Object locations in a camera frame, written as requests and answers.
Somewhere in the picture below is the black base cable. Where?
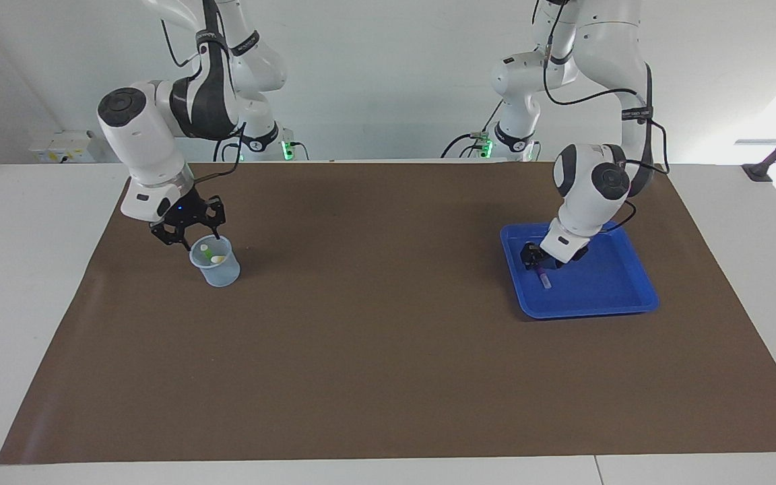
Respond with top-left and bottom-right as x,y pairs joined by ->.
441,100 -> 505,160
213,130 -> 309,162

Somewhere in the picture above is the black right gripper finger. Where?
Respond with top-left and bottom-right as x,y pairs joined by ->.
150,222 -> 193,252
204,195 -> 226,244

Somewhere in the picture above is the translucent plastic cup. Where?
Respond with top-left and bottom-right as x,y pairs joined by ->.
189,234 -> 241,288

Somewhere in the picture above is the black left base cable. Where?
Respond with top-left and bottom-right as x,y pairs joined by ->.
441,100 -> 505,160

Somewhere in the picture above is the brown table mat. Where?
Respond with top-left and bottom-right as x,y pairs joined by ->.
0,162 -> 776,465

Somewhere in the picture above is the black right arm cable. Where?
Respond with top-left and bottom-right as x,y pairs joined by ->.
159,0 -> 248,184

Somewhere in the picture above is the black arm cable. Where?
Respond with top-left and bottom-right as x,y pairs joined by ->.
159,0 -> 248,184
533,0 -> 672,234

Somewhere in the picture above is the blue plastic tray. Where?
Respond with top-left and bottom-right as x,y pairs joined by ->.
500,222 -> 659,320

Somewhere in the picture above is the black right base cable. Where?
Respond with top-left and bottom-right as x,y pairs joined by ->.
213,130 -> 309,162

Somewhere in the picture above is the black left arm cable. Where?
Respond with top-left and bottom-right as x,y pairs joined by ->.
533,0 -> 672,234

